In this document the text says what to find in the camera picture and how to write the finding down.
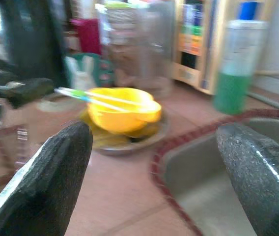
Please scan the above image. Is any white utensil with green band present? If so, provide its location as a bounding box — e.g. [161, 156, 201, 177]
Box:
[57, 86, 155, 109]

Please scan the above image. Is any clear plastic container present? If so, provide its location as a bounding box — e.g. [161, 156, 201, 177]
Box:
[95, 3, 111, 45]

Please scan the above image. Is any green mug with white rabbit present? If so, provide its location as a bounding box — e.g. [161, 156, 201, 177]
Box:
[64, 53, 115, 90]

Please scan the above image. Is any brown glass jar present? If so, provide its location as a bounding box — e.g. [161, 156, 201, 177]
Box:
[106, 36, 142, 87]

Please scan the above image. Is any stainless steel plate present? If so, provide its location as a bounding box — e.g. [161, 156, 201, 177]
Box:
[79, 108, 171, 156]

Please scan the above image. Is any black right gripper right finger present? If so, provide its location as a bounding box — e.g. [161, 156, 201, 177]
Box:
[216, 123, 279, 236]

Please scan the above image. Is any white utensil with blue band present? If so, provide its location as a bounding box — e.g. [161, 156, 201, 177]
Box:
[55, 89, 130, 113]

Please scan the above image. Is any glass pitcher with orange lid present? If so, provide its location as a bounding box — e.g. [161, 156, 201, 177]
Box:
[132, 1, 177, 98]

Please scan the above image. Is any yellow plastic bowl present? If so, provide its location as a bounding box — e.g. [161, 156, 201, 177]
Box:
[87, 87, 163, 135]

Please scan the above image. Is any grey wall pipe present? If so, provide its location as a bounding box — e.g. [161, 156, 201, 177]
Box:
[247, 90, 279, 118]

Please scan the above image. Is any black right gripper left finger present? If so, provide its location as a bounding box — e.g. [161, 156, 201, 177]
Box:
[0, 121, 94, 236]

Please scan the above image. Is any red plastic container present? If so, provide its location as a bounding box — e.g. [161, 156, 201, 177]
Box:
[70, 18, 102, 56]

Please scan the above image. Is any black kettle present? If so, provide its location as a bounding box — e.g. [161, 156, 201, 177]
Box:
[0, 0, 69, 84]

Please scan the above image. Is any cream water ionizer appliance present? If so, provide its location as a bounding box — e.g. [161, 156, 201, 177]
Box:
[171, 0, 277, 96]

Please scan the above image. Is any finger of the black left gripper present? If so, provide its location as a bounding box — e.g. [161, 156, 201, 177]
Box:
[9, 78, 55, 109]

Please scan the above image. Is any green dish soap bottle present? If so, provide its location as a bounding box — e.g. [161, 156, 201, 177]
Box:
[213, 1, 269, 116]

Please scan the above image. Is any patterned bowl with green lid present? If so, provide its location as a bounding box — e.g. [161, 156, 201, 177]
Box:
[104, 0, 141, 28]

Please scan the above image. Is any large stainless steel sink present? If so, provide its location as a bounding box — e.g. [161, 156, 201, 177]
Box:
[163, 118, 279, 236]

